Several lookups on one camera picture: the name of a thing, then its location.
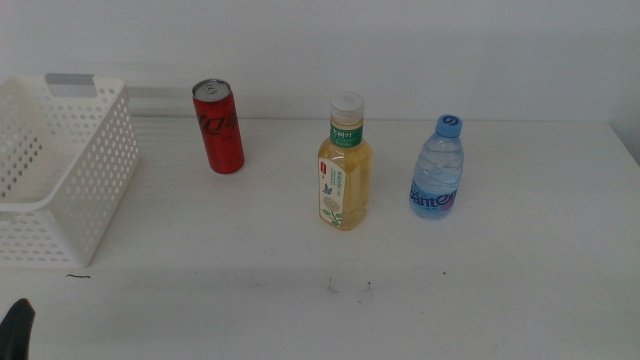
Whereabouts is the yellow tea bottle white cap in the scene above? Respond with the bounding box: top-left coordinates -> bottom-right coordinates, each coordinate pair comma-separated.
317,90 -> 374,232

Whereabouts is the red soda can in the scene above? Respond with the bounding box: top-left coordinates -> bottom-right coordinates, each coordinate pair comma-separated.
191,78 -> 246,176

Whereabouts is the clear water bottle blue cap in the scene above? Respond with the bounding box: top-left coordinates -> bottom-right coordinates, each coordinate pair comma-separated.
408,113 -> 465,221

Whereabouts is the white perforated plastic basket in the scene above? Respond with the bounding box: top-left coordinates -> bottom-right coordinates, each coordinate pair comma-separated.
0,73 -> 142,270

